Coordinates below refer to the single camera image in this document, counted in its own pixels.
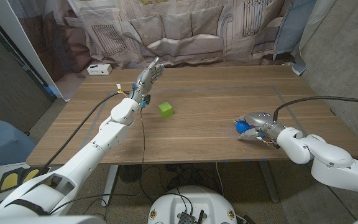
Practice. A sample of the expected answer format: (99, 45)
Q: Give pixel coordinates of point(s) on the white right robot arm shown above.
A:
(294, 144)

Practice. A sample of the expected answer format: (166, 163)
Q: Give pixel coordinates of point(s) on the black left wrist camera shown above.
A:
(147, 99)

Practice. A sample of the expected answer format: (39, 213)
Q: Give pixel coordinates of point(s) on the grey table leg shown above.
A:
(267, 180)

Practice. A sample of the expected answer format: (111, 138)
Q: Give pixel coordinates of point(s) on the white partition frame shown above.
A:
(11, 28)

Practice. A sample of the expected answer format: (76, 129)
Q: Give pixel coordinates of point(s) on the white power box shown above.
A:
(99, 69)

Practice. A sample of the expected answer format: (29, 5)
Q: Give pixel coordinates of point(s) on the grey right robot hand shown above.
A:
(261, 121)

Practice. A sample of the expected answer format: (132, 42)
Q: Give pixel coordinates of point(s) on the round black floor fan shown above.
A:
(130, 172)

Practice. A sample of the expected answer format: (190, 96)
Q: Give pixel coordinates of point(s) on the blue spiky stress ball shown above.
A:
(242, 126)

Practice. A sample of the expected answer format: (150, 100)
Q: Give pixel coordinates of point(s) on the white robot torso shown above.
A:
(191, 202)

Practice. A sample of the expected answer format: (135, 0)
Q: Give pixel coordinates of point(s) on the printed sofa backdrop cloth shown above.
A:
(179, 31)

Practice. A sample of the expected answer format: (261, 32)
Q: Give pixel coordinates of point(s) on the pale grey hanging cloth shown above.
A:
(312, 25)

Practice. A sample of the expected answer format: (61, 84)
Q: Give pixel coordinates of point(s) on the blue padded chair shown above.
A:
(2, 143)

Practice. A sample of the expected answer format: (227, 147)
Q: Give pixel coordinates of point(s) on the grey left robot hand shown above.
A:
(146, 81)

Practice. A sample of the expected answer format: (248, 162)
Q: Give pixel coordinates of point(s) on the green cube block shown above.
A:
(165, 110)

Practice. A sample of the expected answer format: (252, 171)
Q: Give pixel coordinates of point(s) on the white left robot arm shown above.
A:
(85, 158)

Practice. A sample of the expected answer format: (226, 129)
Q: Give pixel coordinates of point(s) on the black yellow foot pedal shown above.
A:
(9, 182)

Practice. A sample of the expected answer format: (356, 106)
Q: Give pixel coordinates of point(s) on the white table leg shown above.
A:
(109, 186)

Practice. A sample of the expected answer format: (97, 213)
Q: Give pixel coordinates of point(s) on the black electronics module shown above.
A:
(186, 218)

